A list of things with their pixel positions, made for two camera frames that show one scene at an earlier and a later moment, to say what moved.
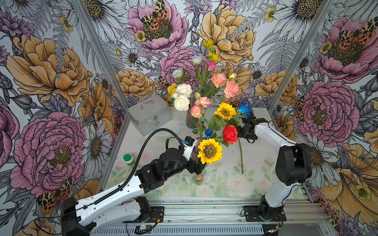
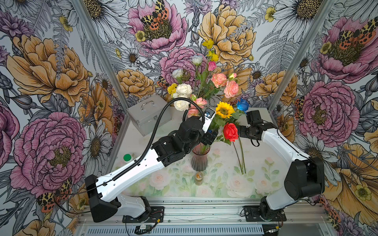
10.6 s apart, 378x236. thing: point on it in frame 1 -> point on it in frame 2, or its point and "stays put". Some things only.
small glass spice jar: [199, 179] stays put
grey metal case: [150, 114] stays put
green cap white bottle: [129, 160] stays put
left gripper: [198, 167] -> [208, 138]
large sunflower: [209, 150] -> [236, 155]
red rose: [230, 133] stays put
